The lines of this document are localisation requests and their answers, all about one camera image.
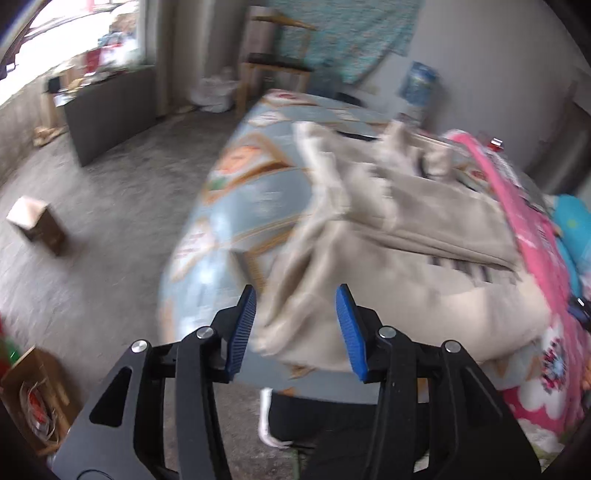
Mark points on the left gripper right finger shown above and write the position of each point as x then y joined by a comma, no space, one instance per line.
438,415

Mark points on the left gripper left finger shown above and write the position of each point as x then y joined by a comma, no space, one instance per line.
154,416

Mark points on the cream zip-up jacket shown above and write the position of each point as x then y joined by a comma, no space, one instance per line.
388,218

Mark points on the pink floral blanket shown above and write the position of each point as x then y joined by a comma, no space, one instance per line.
542,380

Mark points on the open cardboard box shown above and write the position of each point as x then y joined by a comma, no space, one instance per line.
38,398

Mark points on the person's black trousers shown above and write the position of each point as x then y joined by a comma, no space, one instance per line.
331,439

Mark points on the small cardboard box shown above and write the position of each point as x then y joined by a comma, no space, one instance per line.
34,219

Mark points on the blue pillow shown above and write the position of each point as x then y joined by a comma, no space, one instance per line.
572,219

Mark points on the fruit pattern bed sheet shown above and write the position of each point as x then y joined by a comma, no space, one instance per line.
253,198

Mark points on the dark grey cabinet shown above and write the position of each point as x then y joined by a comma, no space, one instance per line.
103,115

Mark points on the blue water bottle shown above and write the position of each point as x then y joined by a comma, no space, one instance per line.
418,85

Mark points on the white plastic bag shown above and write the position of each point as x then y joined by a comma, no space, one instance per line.
215,94

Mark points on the wooden chair black seat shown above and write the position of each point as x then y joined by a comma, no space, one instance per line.
272,62

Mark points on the grey window curtain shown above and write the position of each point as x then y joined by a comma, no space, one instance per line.
173,38

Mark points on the teal floral wall cloth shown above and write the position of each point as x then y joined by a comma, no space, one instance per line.
354,36

